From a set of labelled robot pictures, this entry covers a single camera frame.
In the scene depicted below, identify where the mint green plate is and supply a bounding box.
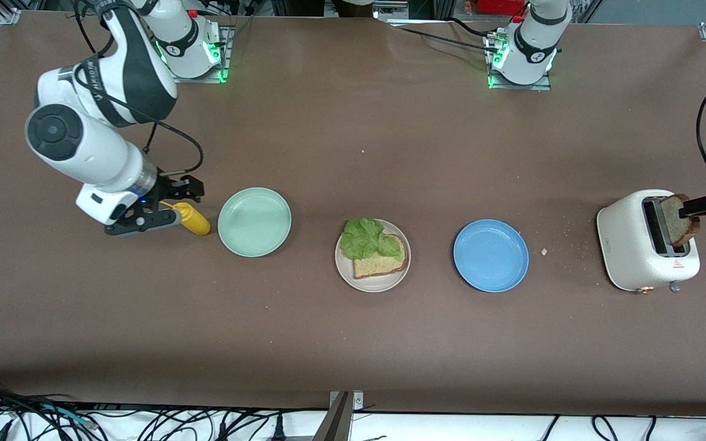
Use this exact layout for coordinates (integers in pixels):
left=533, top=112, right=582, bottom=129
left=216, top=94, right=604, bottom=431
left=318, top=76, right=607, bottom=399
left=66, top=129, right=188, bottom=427
left=218, top=187, right=292, bottom=258

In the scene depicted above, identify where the blue plate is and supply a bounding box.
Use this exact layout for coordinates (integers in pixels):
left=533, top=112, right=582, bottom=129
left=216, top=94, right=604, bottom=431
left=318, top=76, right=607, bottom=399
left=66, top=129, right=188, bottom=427
left=453, top=219, right=530, bottom=293

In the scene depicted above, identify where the beige plate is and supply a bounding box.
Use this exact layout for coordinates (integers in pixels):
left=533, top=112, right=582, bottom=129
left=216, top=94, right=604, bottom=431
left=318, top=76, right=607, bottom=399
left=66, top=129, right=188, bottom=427
left=335, top=219, right=412, bottom=293

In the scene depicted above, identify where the green lettuce leaf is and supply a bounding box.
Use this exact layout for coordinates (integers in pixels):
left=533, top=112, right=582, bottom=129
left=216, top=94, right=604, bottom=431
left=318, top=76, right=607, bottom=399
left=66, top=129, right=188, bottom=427
left=339, top=217, right=403, bottom=261

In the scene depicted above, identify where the red box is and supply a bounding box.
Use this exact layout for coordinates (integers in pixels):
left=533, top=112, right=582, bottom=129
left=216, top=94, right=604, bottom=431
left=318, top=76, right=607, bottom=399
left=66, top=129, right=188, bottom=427
left=466, top=0, right=528, bottom=16

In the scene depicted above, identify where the light brown bread slice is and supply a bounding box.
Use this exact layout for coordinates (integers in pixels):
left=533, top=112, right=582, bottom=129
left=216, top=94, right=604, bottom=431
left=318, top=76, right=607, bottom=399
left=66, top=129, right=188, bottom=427
left=353, top=234, right=408, bottom=281

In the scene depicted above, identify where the dark crust bread slice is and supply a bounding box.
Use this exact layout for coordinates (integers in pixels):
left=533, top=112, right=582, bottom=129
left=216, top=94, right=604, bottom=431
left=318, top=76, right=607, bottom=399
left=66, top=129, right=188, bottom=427
left=659, top=194, right=702, bottom=249

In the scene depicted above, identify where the black base cable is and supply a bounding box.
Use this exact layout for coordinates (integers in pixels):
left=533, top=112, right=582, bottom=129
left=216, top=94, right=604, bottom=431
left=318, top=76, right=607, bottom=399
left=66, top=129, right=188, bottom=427
left=399, top=17, right=496, bottom=53

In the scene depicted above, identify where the white toaster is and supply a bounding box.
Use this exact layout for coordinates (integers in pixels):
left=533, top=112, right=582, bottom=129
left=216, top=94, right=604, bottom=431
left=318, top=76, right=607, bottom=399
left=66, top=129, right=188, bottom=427
left=596, top=189, right=701, bottom=293

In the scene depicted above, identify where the teal cable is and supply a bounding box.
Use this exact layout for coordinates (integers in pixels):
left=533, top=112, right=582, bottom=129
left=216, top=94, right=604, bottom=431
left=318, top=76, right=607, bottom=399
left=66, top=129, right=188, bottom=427
left=37, top=404, right=93, bottom=428

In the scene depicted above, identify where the yellow squeeze bottle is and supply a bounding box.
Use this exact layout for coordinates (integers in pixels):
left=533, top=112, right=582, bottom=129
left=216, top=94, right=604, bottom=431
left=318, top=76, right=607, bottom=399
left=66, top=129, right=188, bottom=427
left=159, top=201, right=211, bottom=236

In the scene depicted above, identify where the metal mount beam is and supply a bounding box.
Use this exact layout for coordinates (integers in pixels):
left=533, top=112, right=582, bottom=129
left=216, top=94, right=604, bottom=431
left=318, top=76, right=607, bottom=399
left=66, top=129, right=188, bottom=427
left=312, top=390, right=366, bottom=441

